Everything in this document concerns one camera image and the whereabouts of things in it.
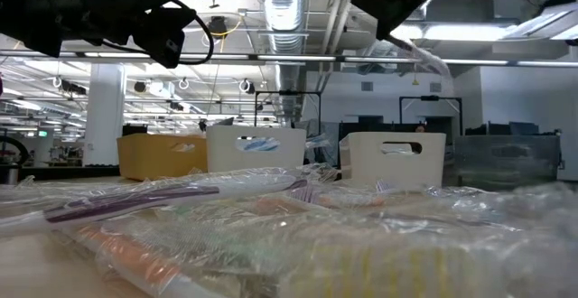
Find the silver metal tumbler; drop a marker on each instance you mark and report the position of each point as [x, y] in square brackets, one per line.
[11, 174]

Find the yellow toothbrush in wrapper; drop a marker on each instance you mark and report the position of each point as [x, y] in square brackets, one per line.
[384, 271]

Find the yellow plastic bin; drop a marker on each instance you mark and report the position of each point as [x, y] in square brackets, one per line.
[149, 158]

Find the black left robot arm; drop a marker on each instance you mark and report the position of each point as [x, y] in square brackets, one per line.
[36, 9]

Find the black ceiling speaker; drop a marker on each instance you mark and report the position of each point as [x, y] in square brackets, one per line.
[140, 86]

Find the rectangular ceiling light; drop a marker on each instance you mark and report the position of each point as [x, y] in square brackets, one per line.
[460, 31]

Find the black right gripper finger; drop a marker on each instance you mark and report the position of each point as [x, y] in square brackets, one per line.
[386, 27]

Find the grey wall vent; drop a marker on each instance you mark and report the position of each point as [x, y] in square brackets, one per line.
[435, 87]
[367, 86]

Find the black aluminium table frame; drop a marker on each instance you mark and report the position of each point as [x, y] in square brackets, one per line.
[68, 172]

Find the white pillar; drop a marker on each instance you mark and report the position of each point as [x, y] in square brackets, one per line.
[104, 117]

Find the black ceiling device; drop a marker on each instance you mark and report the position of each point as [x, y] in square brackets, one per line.
[217, 26]

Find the black monitor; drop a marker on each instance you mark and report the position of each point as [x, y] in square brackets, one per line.
[134, 129]
[524, 128]

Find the grey translucent plastic bin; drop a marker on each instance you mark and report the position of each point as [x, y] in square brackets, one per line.
[519, 158]

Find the green toothbrush in wrapper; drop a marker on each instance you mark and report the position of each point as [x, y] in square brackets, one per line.
[184, 208]

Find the long overhead beam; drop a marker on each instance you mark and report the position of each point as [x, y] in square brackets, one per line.
[316, 58]

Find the black round hoop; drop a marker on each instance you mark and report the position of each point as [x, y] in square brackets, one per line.
[18, 142]

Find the person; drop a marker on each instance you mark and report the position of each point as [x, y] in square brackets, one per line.
[420, 128]

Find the silver spiral duct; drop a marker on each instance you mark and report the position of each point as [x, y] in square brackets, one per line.
[286, 13]

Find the green exit sign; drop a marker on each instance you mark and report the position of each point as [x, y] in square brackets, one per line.
[43, 133]

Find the toothbrush with purple bristles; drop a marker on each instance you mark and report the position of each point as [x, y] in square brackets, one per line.
[386, 185]
[301, 194]

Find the white plastic bin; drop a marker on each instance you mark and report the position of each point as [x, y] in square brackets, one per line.
[226, 158]
[366, 167]

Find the black workstation frame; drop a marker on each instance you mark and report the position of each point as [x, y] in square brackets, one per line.
[429, 98]

